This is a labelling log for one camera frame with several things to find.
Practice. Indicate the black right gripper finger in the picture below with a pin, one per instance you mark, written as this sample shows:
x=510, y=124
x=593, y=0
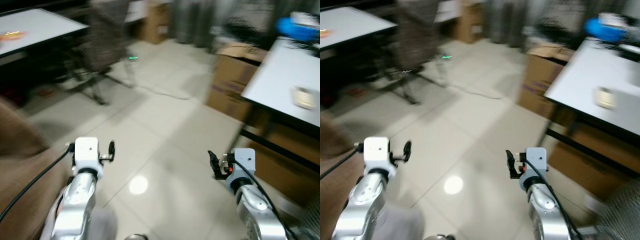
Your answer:
x=510, y=163
x=214, y=164

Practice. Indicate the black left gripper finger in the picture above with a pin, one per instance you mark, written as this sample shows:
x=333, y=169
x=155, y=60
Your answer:
x=111, y=150
x=408, y=150

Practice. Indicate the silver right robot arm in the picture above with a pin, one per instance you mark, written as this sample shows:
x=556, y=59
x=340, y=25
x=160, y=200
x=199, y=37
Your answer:
x=255, y=207
x=545, y=210

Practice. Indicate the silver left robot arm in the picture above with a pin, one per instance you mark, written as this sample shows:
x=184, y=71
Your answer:
x=76, y=205
x=361, y=205

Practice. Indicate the large plain cardboard box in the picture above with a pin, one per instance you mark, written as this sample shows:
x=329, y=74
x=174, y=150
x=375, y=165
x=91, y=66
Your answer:
x=595, y=167
x=285, y=172

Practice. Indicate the open printed cardboard box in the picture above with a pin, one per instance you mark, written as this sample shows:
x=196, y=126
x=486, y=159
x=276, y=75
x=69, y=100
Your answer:
x=230, y=82
x=537, y=82

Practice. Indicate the small cream box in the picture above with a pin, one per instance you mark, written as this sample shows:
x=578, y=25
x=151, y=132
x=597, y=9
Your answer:
x=303, y=97
x=605, y=97

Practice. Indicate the dark patterned office chair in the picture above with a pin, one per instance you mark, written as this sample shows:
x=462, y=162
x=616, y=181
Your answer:
x=105, y=40
x=417, y=40

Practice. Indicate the small brown cardboard box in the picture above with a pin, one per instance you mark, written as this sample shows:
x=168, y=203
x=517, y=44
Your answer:
x=157, y=25

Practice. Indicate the white table with orange item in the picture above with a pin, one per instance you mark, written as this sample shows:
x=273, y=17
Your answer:
x=350, y=25
x=40, y=27

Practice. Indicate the grey curtain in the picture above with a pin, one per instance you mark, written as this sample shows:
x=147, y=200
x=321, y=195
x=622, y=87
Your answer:
x=192, y=22
x=505, y=22

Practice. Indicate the orange red flat item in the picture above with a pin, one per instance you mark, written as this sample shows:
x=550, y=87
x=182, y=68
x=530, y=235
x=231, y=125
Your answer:
x=326, y=33
x=12, y=36

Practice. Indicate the blue round object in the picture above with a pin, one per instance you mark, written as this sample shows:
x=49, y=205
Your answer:
x=602, y=30
x=295, y=30

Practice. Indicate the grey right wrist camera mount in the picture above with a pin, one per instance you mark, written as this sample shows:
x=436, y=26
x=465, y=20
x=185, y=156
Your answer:
x=536, y=162
x=244, y=162

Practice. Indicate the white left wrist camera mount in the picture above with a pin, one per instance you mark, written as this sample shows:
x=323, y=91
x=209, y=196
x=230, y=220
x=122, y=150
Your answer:
x=87, y=152
x=376, y=152

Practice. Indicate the white table with black frame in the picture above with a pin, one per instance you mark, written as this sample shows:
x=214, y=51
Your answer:
x=280, y=75
x=580, y=75

